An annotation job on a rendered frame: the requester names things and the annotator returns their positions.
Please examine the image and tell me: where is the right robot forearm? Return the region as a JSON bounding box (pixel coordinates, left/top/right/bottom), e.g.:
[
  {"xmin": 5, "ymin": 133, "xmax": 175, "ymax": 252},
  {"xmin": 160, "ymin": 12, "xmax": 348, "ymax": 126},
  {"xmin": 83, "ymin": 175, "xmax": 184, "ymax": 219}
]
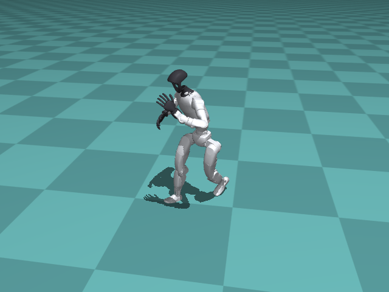
[{"xmin": 164, "ymin": 98, "xmax": 178, "ymax": 115}]

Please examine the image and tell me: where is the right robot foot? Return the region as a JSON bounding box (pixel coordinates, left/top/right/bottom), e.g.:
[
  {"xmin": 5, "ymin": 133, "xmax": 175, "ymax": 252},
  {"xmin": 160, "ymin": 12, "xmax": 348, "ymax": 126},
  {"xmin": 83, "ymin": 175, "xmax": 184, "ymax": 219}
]
[{"xmin": 164, "ymin": 194, "xmax": 182, "ymax": 203}]

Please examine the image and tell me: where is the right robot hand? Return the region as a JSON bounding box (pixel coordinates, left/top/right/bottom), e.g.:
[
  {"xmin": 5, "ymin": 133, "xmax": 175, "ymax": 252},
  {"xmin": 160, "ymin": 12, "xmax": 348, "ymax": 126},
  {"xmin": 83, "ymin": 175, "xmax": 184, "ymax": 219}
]
[{"xmin": 156, "ymin": 110, "xmax": 169, "ymax": 129}]

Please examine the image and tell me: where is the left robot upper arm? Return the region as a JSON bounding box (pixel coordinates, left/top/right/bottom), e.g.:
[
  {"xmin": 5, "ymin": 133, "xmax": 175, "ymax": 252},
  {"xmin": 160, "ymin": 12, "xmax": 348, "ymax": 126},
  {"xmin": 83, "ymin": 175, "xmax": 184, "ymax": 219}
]
[{"xmin": 191, "ymin": 97, "xmax": 208, "ymax": 132}]

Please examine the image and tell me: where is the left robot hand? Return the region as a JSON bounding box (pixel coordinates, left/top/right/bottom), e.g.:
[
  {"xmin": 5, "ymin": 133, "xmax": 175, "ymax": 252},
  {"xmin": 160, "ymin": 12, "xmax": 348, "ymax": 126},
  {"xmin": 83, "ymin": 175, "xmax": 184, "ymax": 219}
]
[{"xmin": 156, "ymin": 93, "xmax": 181, "ymax": 119}]

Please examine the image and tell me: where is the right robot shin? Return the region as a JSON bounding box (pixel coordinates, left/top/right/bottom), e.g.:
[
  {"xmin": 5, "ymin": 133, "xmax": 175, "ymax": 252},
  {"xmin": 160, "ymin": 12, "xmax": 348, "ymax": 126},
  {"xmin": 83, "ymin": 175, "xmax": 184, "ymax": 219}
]
[{"xmin": 173, "ymin": 170, "xmax": 187, "ymax": 197}]

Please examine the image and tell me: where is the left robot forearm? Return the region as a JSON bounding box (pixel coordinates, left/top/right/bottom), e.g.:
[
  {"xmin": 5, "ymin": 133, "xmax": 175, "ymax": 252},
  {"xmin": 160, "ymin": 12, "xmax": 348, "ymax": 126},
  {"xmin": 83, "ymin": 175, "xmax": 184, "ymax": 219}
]
[{"xmin": 174, "ymin": 110, "xmax": 207, "ymax": 128}]

